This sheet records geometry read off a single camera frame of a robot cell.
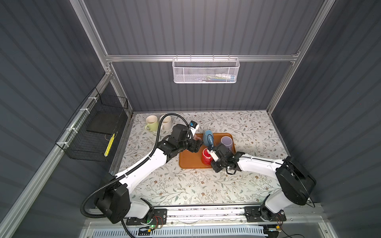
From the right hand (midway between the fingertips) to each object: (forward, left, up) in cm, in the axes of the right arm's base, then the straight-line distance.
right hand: (214, 164), depth 90 cm
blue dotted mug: (+15, +3, +7) cm, 17 cm away
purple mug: (+13, -9, +6) cm, 17 cm away
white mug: (+26, +32, +8) cm, 42 cm away
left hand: (+6, +10, +18) cm, 21 cm away
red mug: (+1, +5, +6) cm, 7 cm away
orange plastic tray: (+6, +17, -6) cm, 19 cm away
